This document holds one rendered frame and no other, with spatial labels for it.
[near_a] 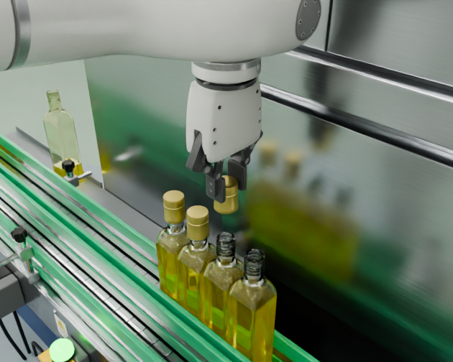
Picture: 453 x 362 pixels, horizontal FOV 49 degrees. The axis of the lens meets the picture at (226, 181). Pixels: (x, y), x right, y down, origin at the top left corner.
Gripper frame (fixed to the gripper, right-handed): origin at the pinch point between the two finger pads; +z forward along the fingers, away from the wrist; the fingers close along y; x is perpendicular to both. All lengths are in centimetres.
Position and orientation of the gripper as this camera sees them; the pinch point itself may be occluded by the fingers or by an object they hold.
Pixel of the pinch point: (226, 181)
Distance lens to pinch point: 69.5
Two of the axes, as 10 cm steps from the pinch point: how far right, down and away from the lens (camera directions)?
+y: -7.0, 3.9, -6.0
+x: 7.1, 3.8, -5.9
